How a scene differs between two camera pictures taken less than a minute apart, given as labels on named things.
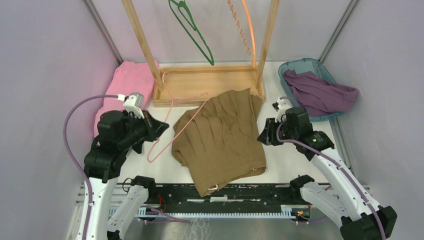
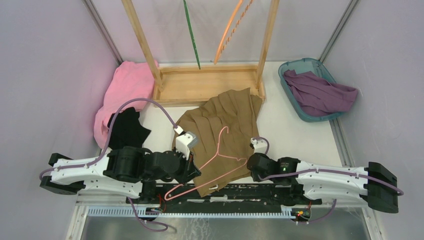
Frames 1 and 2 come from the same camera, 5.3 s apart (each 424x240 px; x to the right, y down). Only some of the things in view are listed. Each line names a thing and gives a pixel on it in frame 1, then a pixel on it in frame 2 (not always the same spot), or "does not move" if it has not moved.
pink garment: (130, 77) does not move
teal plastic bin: (316, 68) does not move
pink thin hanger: (171, 98) → (211, 180)
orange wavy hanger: (253, 55) → (228, 28)
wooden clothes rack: (189, 86) does not move
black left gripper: (154, 127) → (190, 170)
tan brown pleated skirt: (220, 139) does not move
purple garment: (318, 98) does not move
